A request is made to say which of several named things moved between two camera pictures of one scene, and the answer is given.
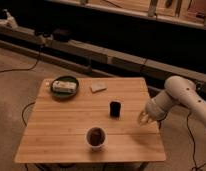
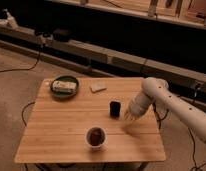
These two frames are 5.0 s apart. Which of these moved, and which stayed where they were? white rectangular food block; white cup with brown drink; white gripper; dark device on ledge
Moved: white gripper
Stayed: white rectangular food block; white cup with brown drink; dark device on ledge
